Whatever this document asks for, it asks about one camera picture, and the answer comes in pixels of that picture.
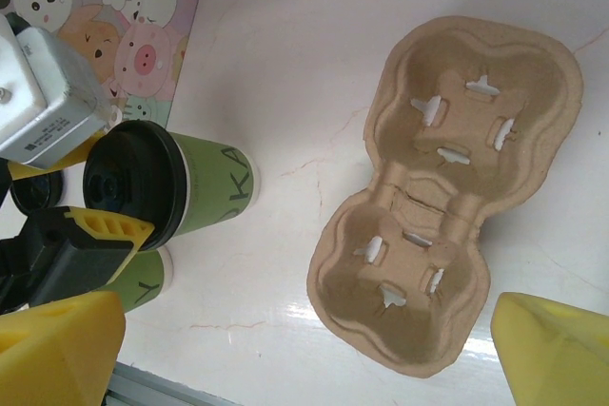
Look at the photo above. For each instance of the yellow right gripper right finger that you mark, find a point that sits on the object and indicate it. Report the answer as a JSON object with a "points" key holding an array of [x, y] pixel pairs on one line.
{"points": [[556, 353]]}

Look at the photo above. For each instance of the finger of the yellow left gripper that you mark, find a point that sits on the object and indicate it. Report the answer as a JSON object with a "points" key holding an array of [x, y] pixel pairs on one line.
{"points": [[38, 169], [109, 230]]}

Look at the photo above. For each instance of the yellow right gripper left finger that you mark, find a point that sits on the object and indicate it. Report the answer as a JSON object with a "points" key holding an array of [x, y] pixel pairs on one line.
{"points": [[52, 353]]}

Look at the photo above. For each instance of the green paper cup black lid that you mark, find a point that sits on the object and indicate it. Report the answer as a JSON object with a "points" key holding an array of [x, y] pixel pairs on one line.
{"points": [[214, 182]]}

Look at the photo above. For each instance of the cartoon animal paper gift bag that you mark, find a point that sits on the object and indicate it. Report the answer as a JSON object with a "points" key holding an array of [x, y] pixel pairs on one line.
{"points": [[119, 21]]}

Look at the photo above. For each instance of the brown pulp cup carrier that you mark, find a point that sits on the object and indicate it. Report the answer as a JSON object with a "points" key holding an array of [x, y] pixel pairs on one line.
{"points": [[523, 92]]}

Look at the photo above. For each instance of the loose black plastic cup lid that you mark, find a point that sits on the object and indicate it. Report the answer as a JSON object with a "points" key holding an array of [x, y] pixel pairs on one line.
{"points": [[38, 192]]}

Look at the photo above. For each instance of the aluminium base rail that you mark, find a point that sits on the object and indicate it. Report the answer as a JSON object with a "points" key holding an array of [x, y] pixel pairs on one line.
{"points": [[143, 392]]}

